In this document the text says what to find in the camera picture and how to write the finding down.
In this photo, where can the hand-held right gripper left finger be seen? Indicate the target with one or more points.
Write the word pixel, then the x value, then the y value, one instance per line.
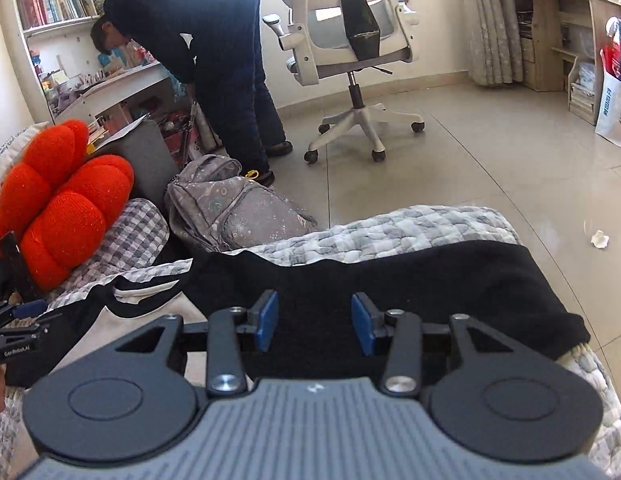
pixel 268 322

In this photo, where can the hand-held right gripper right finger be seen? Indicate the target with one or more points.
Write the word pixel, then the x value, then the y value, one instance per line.
pixel 363 322

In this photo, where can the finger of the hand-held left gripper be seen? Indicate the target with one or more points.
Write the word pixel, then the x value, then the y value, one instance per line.
pixel 25 310

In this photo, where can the beige sweatshirt with black sleeves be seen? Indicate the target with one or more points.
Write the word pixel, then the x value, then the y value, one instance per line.
pixel 440 285

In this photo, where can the black smartphone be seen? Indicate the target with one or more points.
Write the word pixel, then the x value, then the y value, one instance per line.
pixel 18 265

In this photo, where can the red pumpkin cushion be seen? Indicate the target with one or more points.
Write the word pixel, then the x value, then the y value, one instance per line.
pixel 70 210

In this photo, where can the grey checked quilt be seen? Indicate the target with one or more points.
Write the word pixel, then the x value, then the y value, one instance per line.
pixel 415 225

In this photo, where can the grey patterned backpack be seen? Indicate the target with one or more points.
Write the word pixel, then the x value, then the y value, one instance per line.
pixel 240 210

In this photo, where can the beige printed pillow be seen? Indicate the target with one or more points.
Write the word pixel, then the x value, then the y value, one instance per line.
pixel 13 142

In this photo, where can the grey box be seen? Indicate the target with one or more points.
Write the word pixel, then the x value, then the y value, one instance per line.
pixel 145 165

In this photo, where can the white paper sheet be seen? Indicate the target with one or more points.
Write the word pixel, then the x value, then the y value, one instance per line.
pixel 120 132

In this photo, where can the white bookshelf desk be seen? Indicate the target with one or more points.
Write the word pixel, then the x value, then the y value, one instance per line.
pixel 105 85

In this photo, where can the crumpled white paper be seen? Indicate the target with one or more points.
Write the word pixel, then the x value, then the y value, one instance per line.
pixel 599 240

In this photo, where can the white office chair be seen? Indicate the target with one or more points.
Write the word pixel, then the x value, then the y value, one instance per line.
pixel 355 40

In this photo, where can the white shopping bag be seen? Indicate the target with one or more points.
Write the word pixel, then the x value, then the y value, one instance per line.
pixel 613 115

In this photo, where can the beige star curtain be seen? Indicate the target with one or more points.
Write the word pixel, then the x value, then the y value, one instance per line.
pixel 490 20

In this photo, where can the wooden desk with shelves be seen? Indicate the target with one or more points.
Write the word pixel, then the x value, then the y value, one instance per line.
pixel 550 35

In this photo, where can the red and blue packet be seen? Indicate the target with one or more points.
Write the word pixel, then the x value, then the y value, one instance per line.
pixel 618 50

